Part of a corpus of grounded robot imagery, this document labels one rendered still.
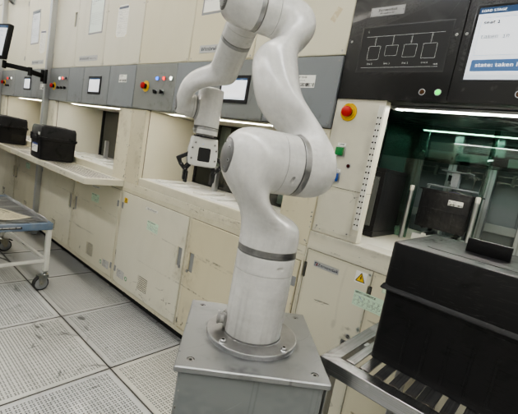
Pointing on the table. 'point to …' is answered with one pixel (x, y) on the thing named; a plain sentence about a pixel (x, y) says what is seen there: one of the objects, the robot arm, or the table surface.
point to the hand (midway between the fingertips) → (197, 181)
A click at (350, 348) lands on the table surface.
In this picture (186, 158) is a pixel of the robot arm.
